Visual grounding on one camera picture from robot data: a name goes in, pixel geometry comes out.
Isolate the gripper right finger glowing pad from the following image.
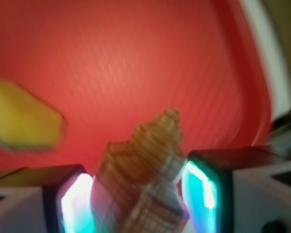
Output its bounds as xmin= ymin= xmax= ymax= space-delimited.
xmin=181 ymin=146 xmax=291 ymax=233

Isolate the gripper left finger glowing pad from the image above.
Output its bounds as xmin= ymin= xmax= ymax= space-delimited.
xmin=0 ymin=164 xmax=96 ymax=233

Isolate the red plastic tray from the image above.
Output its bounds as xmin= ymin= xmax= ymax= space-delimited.
xmin=0 ymin=0 xmax=271 ymax=173

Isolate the brown spiral seashell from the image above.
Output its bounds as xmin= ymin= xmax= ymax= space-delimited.
xmin=91 ymin=109 xmax=188 ymax=233

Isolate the yellow and green sponge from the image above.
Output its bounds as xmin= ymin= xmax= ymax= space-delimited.
xmin=0 ymin=79 xmax=64 ymax=150

